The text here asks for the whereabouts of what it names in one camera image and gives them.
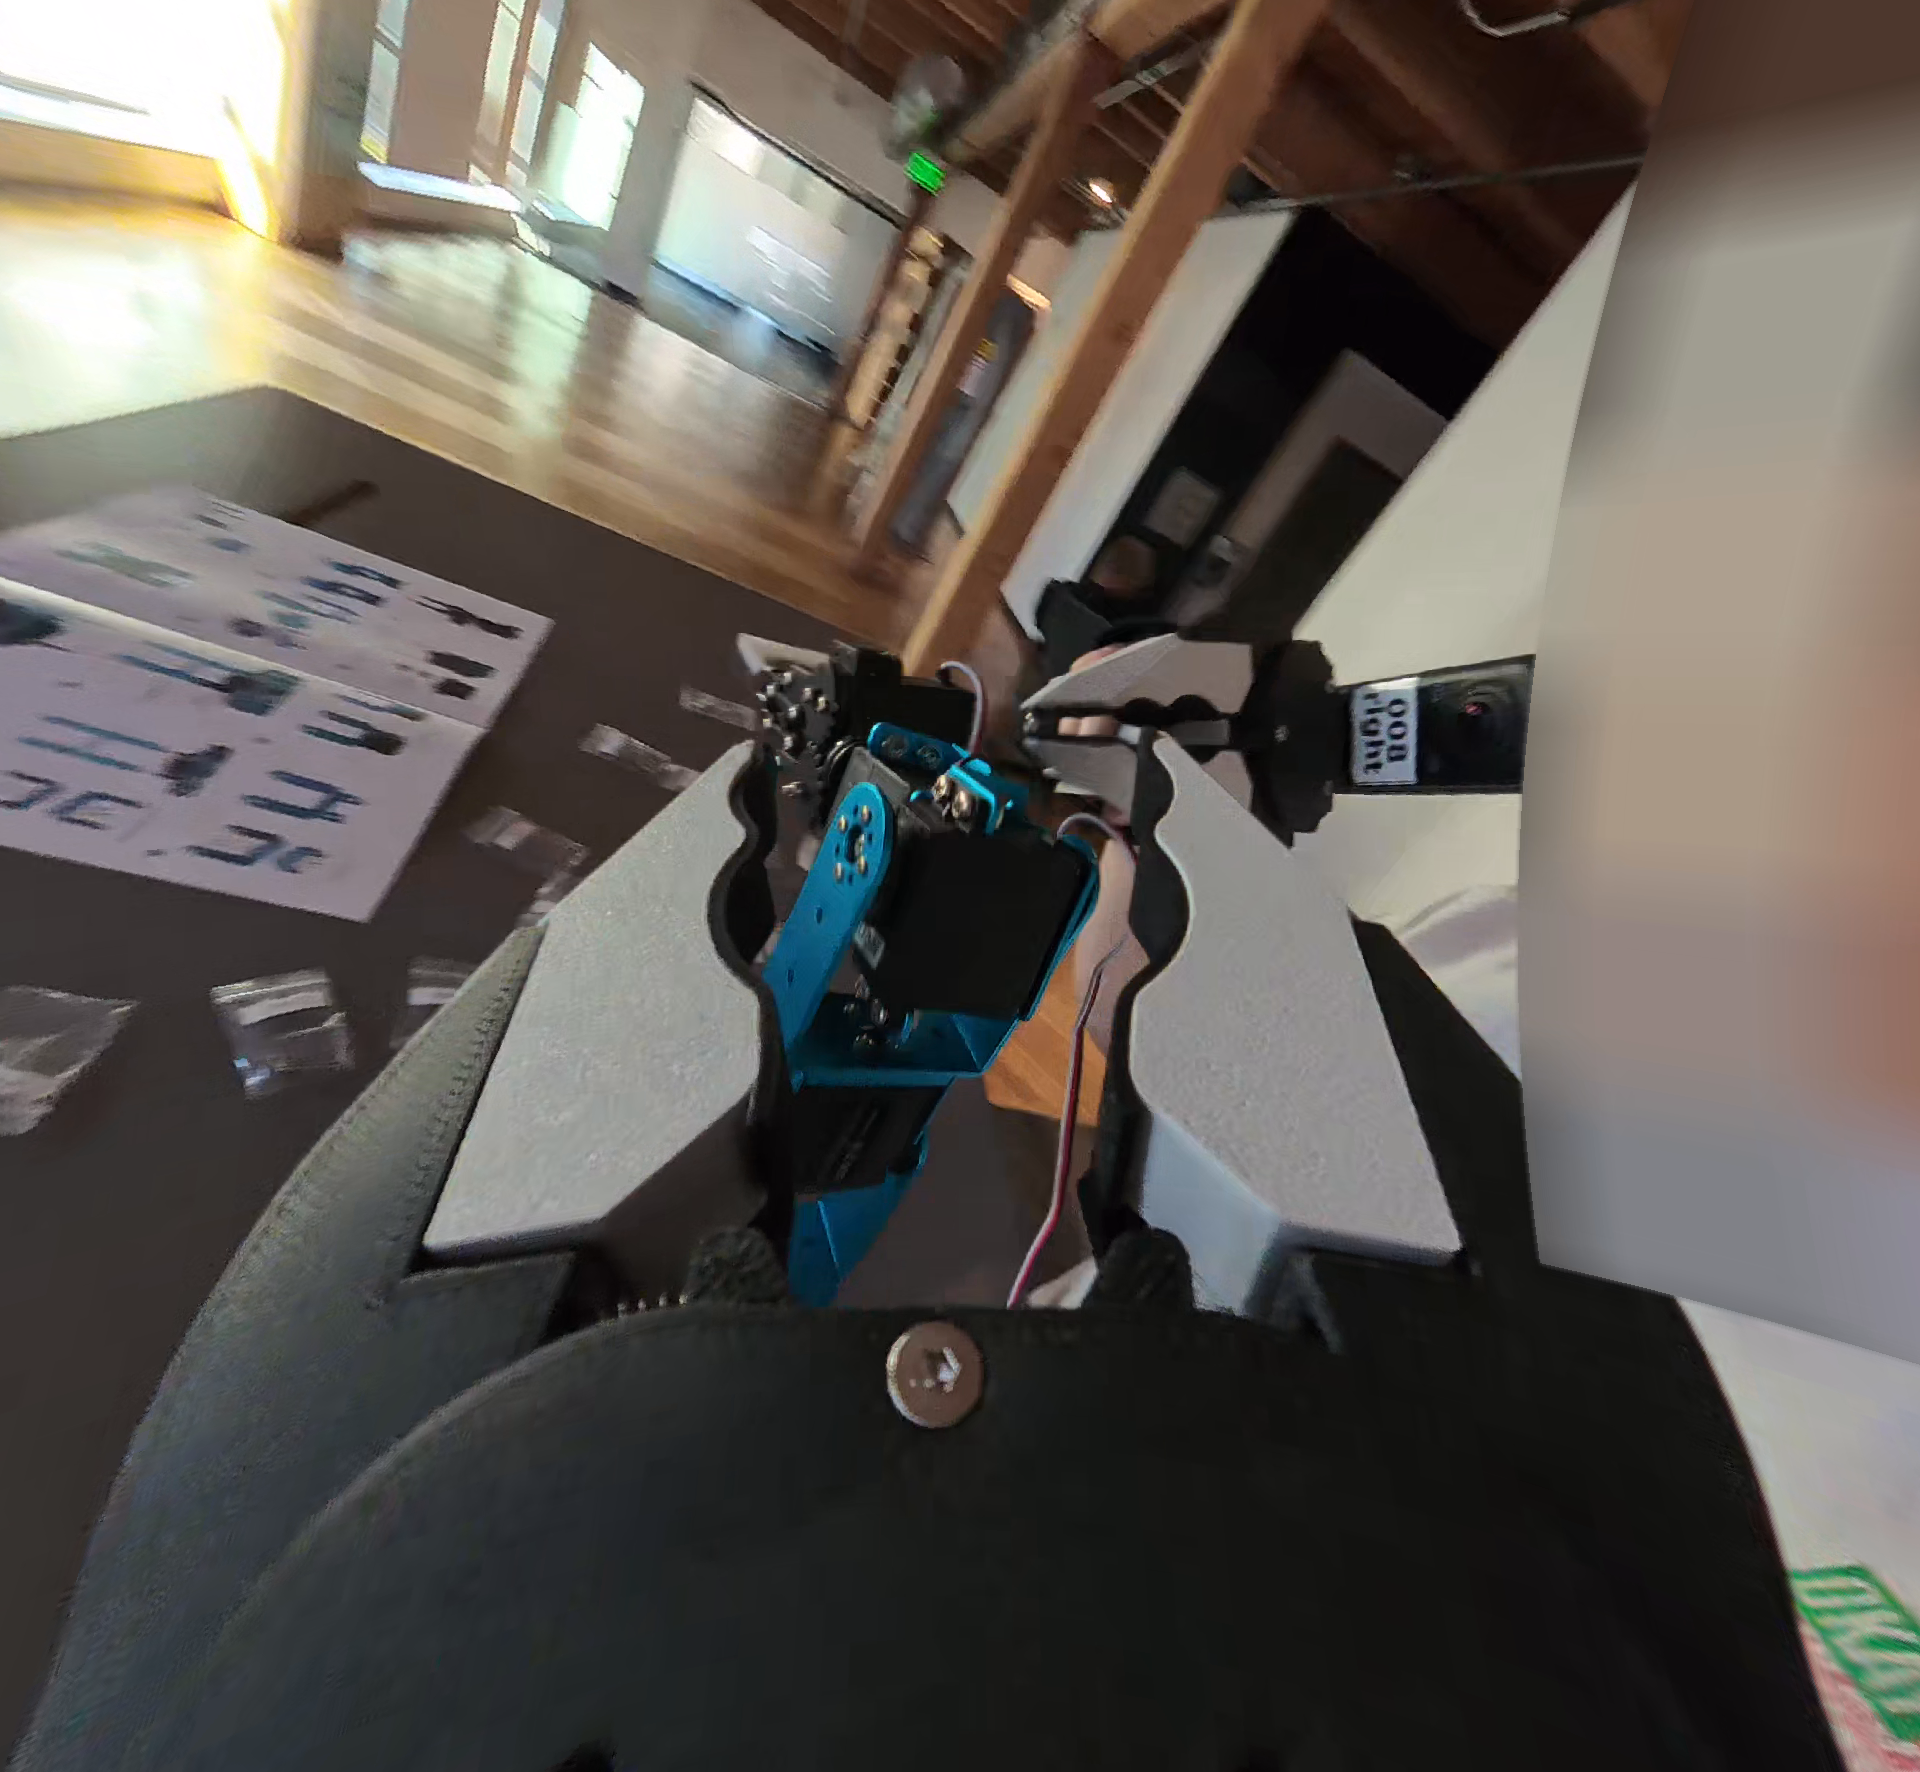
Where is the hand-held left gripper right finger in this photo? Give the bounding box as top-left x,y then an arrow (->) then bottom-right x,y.
1098,734 -> 1464,1308

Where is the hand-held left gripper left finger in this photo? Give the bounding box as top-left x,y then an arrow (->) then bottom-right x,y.
424,740 -> 790,1263

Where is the thick wooden post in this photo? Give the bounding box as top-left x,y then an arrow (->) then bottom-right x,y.
900,0 -> 1397,672

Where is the blue toy robot arm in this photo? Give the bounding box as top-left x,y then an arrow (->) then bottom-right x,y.
735,634 -> 1113,1311

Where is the white instruction booklet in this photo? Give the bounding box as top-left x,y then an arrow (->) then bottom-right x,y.
0,487 -> 557,921

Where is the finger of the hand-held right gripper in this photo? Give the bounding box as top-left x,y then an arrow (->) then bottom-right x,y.
1020,634 -> 1259,736
1032,727 -> 1259,819

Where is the dark grey desk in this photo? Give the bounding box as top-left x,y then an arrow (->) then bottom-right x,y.
0,386 -> 1083,1505

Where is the slim wooden post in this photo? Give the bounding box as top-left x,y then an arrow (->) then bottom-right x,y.
855,33 -> 1118,582

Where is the person in white shirt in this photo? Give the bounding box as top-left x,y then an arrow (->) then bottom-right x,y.
1351,813 -> 1920,1772

